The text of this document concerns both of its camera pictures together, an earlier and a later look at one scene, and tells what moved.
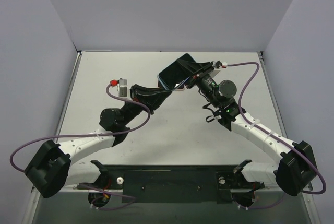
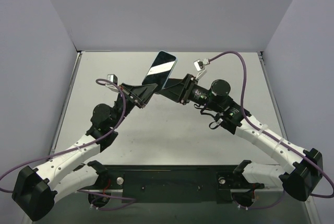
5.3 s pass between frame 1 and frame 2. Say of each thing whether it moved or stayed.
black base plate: stayed
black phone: moved
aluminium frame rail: stayed
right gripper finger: moved
